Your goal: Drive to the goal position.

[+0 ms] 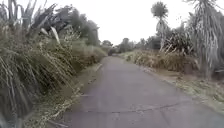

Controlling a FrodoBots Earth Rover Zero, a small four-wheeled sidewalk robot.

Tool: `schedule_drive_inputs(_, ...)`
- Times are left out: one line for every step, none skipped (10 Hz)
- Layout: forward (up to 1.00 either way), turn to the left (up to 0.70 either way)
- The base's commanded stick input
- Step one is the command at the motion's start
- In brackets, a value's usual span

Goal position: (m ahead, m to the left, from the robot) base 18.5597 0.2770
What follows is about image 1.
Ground dry grass verge strip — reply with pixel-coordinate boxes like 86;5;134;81
24;62;104;128

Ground grey asphalt path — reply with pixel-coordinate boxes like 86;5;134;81
49;55;224;128

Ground tall flax grass bank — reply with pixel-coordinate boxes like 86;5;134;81
0;0;108;128

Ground tall cabbage tree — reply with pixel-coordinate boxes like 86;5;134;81
150;1;170;52

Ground distant trees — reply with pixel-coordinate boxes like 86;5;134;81
101;36;163;56

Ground dark green trees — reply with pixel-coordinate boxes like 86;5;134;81
54;4;101;48

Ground dry shrub bank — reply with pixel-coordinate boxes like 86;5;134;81
119;28;201;74

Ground grass verge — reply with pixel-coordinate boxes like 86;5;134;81
143;64;224;114

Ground large cabbage tree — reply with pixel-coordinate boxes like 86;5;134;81
185;0;224;79

